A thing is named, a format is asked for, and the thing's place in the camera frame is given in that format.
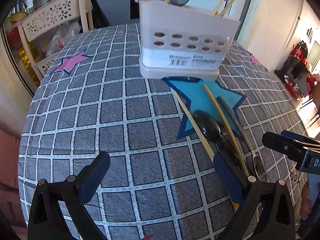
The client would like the black plastic spoon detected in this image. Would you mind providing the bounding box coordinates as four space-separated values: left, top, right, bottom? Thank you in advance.
192 109 241 165

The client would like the grey checkered tablecloth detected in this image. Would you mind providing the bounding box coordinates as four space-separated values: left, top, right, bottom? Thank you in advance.
18 24 308 239

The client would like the metal spoon grey handle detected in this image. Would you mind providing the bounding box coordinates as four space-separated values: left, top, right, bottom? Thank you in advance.
217 96 269 182

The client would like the white utensil holder caddy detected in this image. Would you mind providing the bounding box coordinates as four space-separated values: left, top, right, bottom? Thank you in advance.
139 0 240 81

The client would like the bamboo chopstick blue pattern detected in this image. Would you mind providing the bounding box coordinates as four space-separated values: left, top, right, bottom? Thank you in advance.
212 0 225 15

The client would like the bamboo chopstick patterned end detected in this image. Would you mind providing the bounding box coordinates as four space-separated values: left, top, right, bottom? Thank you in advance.
172 90 240 212

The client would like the cream perforated storage rack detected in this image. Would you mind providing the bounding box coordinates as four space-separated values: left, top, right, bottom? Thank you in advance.
17 0 93 80

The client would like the thin bamboo chopstick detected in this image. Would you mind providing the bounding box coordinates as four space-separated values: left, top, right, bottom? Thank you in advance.
218 0 236 17

